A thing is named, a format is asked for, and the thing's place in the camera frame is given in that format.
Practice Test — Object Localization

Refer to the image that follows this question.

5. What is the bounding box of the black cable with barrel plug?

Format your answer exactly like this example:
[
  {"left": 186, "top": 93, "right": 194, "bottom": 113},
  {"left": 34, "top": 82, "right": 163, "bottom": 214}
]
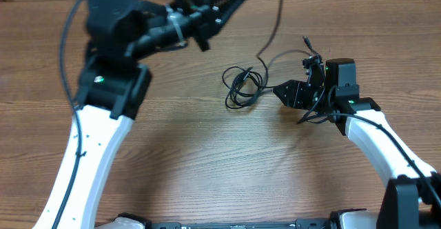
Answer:
[{"left": 256, "top": 35, "right": 323, "bottom": 88}]

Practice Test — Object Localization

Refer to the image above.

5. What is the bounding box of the black USB cable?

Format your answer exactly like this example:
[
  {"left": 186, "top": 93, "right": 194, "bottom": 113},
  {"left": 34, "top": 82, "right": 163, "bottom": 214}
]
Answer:
[{"left": 222, "top": 0, "right": 284, "bottom": 110}]

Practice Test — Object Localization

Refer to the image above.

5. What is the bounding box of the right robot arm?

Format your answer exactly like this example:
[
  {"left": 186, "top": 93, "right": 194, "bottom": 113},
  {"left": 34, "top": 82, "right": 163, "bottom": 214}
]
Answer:
[{"left": 273, "top": 55, "right": 440, "bottom": 228}]

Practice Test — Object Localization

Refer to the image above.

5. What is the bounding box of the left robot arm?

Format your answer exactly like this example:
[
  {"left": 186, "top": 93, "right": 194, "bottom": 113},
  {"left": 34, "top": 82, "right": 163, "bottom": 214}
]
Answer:
[{"left": 36, "top": 0, "right": 245, "bottom": 228}]

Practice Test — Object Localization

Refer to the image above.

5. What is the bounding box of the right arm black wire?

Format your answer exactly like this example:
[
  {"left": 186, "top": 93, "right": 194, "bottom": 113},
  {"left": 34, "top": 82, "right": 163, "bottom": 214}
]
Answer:
[{"left": 296, "top": 83, "right": 441, "bottom": 209}]

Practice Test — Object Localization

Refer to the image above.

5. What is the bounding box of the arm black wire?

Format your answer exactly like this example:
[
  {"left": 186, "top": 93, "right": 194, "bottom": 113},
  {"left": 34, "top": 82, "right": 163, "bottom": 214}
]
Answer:
[
  {"left": 51, "top": 0, "right": 101, "bottom": 229},
  {"left": 296, "top": 83, "right": 441, "bottom": 209}
]

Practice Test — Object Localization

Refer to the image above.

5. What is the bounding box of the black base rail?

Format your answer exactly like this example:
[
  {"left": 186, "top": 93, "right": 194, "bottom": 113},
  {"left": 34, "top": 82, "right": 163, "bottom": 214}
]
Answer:
[{"left": 113, "top": 212, "right": 380, "bottom": 229}]

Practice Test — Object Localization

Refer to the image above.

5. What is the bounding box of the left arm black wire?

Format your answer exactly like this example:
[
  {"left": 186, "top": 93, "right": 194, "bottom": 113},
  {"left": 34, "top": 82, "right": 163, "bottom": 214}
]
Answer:
[{"left": 51, "top": 0, "right": 101, "bottom": 229}]

